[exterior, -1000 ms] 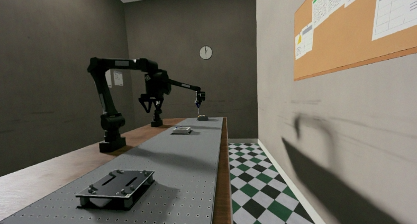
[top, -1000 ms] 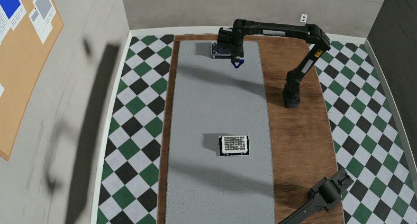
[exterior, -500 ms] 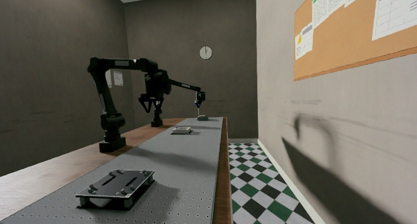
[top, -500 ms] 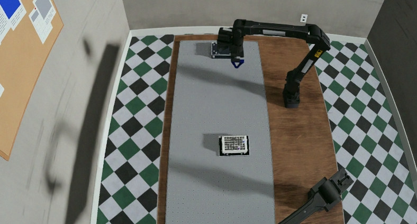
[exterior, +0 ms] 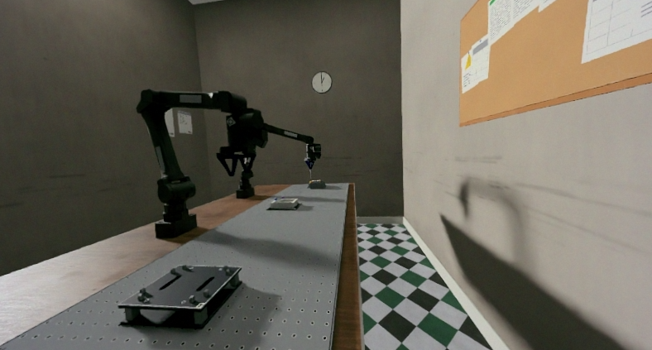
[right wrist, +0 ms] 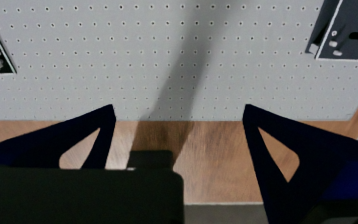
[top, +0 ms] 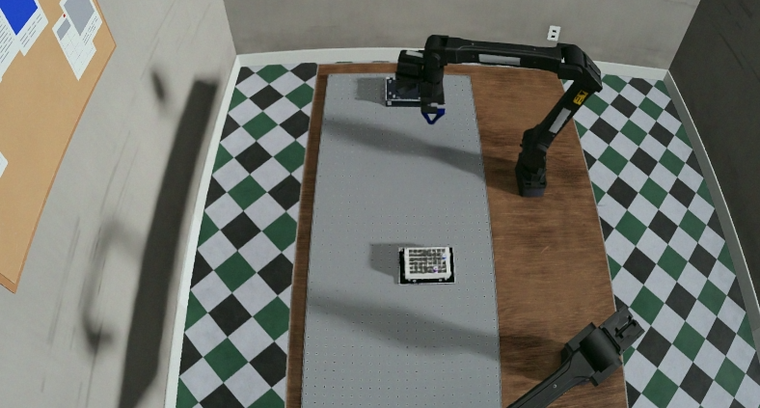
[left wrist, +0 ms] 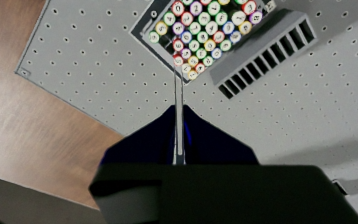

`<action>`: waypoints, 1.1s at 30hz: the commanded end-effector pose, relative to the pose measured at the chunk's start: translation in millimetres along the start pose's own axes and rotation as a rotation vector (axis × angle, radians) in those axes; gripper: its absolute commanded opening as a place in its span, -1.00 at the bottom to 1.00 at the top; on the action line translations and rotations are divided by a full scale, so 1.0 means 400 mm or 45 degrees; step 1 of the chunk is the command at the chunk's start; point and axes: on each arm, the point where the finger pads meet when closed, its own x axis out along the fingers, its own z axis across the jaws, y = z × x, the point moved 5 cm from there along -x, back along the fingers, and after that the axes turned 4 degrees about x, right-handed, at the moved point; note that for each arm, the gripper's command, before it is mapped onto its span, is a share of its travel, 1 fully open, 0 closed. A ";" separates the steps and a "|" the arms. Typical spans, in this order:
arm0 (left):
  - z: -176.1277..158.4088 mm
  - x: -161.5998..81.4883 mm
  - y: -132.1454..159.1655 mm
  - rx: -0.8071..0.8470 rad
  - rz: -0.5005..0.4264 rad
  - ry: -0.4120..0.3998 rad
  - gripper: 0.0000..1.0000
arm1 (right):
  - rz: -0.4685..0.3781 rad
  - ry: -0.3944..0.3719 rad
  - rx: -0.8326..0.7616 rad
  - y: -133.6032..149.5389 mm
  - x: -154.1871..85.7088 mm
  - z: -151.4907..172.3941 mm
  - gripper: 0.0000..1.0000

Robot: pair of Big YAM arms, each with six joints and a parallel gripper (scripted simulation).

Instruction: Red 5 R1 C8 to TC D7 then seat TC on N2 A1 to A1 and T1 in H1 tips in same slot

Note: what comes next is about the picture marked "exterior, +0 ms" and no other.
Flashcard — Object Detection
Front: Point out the white grid rack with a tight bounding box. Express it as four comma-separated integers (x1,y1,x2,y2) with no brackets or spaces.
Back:
271,199,298,209

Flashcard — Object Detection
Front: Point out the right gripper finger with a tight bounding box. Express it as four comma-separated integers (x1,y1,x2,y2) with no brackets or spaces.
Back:
217,154,239,176
239,154,256,173

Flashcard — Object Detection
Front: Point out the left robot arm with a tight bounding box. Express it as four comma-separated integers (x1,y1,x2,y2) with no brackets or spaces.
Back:
236,123,321,192

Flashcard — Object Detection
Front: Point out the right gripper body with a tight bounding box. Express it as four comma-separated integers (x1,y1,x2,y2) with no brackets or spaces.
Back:
216,130,256,155

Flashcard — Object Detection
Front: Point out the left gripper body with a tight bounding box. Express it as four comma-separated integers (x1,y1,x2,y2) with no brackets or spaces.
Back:
304,151,316,161

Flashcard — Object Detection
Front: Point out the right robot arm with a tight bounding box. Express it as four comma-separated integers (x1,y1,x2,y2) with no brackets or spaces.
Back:
136,89,268,228

